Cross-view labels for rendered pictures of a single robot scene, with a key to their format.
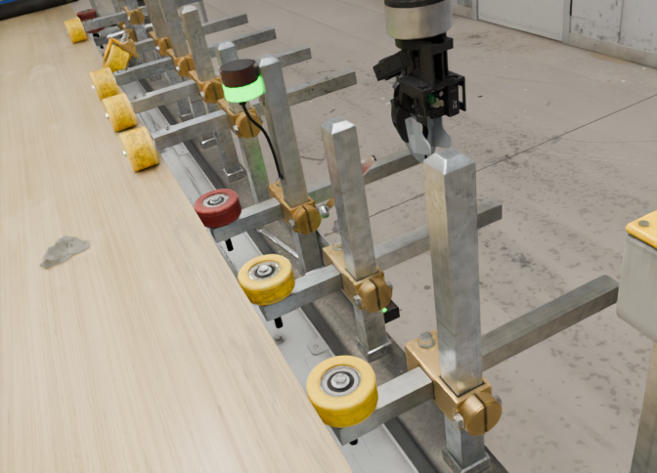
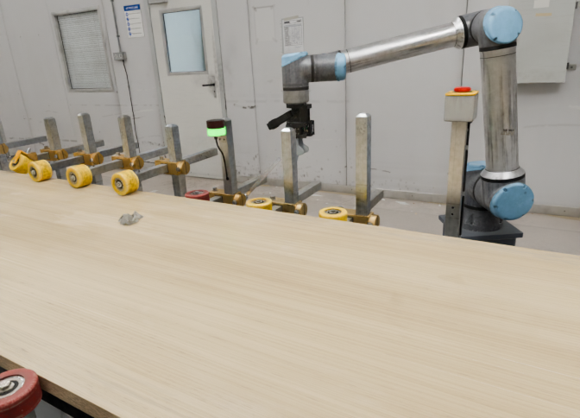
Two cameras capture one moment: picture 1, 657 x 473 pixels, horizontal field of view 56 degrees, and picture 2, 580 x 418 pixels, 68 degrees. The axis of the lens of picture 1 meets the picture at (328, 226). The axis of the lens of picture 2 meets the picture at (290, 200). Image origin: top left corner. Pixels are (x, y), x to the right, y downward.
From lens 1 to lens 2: 0.90 m
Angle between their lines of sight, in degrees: 39
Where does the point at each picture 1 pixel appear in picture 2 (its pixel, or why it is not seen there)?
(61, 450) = (243, 251)
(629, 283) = (447, 109)
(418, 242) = (301, 195)
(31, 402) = (203, 249)
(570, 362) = not seen: hidden behind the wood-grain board
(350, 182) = (293, 154)
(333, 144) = (290, 136)
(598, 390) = not seen: hidden behind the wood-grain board
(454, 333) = (367, 184)
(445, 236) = (365, 142)
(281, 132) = (230, 154)
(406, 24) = (297, 97)
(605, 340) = not seen: hidden behind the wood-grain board
